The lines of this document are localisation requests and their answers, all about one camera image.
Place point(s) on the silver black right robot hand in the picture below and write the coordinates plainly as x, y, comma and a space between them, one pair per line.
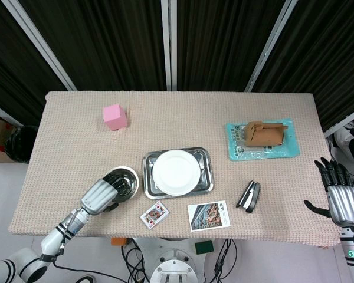
342, 196

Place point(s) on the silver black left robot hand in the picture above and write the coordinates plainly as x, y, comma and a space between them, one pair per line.
98, 194

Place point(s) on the green block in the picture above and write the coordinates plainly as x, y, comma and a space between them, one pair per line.
203, 247

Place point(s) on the white frame post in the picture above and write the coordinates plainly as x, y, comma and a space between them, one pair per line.
41, 44
168, 44
268, 50
346, 121
0, 113

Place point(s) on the white robot torso base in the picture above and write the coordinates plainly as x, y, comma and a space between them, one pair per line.
177, 265

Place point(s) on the teal plastic package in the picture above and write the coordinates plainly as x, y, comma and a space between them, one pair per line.
292, 147

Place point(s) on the round metal bowl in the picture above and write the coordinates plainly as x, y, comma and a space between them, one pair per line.
134, 180

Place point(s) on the dragon wall postcard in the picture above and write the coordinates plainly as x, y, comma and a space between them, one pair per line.
209, 215

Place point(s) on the banded playing card deck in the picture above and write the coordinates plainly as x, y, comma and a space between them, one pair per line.
154, 214

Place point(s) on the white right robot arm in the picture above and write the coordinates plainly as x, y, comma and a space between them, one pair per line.
352, 246

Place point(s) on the orange block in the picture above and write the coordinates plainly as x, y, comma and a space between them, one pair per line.
118, 241

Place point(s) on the black stapler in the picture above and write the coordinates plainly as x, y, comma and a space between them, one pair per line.
250, 196

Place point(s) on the white black device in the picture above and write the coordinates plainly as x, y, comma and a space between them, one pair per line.
346, 141

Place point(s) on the pink foam block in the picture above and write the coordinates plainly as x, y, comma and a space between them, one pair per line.
115, 118

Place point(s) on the black trash bin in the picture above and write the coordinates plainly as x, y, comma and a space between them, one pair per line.
20, 144

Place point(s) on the rectangular metal tray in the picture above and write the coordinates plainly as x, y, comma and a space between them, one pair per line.
207, 177

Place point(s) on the beige waffle tablecloth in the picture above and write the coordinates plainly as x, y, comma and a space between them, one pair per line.
177, 118

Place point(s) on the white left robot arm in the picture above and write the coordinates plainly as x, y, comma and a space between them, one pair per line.
54, 237

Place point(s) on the white round plate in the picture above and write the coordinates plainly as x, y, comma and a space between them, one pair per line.
177, 172

